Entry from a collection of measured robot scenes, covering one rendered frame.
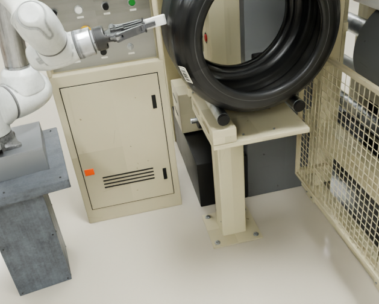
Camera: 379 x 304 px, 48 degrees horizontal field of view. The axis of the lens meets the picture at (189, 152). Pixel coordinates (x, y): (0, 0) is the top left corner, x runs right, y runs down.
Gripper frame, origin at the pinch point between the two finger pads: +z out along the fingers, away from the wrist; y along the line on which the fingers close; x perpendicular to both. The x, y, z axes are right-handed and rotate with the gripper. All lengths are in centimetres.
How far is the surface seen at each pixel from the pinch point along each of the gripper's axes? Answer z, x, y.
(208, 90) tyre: 10.2, 23.3, -11.7
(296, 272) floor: 32, 130, -8
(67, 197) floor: -77, 114, 90
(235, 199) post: 17, 103, 26
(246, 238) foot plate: 17, 127, 20
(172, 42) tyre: 3.1, 5.6, -7.7
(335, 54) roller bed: 70, 39, 19
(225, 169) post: 15, 84, 26
